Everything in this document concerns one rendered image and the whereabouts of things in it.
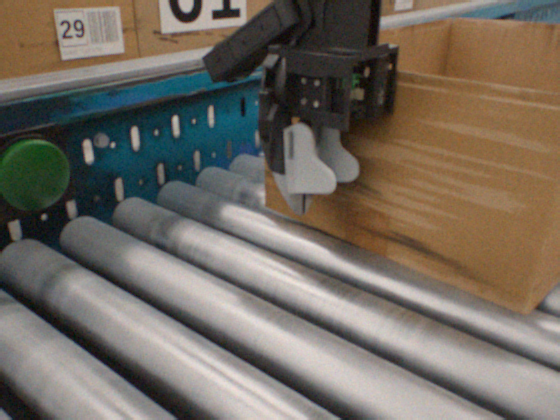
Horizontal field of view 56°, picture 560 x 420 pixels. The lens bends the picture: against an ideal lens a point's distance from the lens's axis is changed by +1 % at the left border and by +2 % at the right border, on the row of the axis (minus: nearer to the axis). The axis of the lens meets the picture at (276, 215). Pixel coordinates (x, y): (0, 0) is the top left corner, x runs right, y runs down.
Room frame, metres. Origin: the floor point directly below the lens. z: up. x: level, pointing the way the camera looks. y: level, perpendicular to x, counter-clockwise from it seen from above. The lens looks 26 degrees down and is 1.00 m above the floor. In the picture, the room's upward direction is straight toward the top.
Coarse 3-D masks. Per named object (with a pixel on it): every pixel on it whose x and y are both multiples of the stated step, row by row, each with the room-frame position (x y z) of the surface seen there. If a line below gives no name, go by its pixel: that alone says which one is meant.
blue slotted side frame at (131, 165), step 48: (528, 0) 1.72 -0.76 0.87; (48, 96) 0.51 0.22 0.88; (96, 96) 0.55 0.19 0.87; (144, 96) 0.59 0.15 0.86; (192, 96) 0.69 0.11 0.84; (240, 96) 0.76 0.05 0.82; (144, 144) 0.62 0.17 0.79; (192, 144) 0.68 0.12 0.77; (240, 144) 0.76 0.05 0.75; (96, 192) 0.56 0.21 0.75; (144, 192) 0.62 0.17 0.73; (0, 240) 0.47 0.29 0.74; (48, 240) 0.51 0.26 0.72; (0, 288) 0.44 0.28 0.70
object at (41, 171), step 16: (16, 144) 0.47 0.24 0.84; (32, 144) 0.47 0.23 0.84; (48, 144) 0.48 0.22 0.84; (0, 160) 0.45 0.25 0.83; (16, 160) 0.46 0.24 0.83; (32, 160) 0.47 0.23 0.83; (48, 160) 0.48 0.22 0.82; (64, 160) 0.49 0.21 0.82; (0, 176) 0.45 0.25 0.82; (16, 176) 0.45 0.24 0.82; (32, 176) 0.46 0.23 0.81; (48, 176) 0.48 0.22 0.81; (64, 176) 0.49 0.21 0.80; (0, 192) 0.45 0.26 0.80; (16, 192) 0.45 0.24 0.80; (32, 192) 0.46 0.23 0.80; (48, 192) 0.47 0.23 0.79; (32, 208) 0.46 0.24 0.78
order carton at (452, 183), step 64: (448, 64) 0.81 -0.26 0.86; (512, 64) 0.74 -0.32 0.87; (384, 128) 0.43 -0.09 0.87; (448, 128) 0.39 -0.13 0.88; (512, 128) 0.36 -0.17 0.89; (384, 192) 0.42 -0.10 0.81; (448, 192) 0.38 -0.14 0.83; (512, 192) 0.35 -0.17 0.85; (384, 256) 0.42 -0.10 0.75; (448, 256) 0.38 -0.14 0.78; (512, 256) 0.34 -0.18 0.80
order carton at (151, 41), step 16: (144, 0) 0.68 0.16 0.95; (256, 0) 0.84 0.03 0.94; (272, 0) 0.87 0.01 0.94; (144, 16) 0.68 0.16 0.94; (144, 32) 0.68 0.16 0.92; (160, 32) 0.70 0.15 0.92; (176, 32) 0.72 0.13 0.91; (192, 32) 0.74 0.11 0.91; (208, 32) 0.76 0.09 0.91; (224, 32) 0.78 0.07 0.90; (144, 48) 0.67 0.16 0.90; (160, 48) 0.69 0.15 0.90; (176, 48) 0.71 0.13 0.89; (192, 48) 0.74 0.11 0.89
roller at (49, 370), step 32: (0, 320) 0.33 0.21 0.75; (32, 320) 0.33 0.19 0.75; (0, 352) 0.30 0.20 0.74; (32, 352) 0.29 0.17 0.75; (64, 352) 0.29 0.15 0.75; (32, 384) 0.27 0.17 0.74; (64, 384) 0.26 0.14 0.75; (96, 384) 0.26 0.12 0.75; (128, 384) 0.27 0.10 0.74; (64, 416) 0.24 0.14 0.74; (96, 416) 0.24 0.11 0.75; (128, 416) 0.23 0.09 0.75; (160, 416) 0.23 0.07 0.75
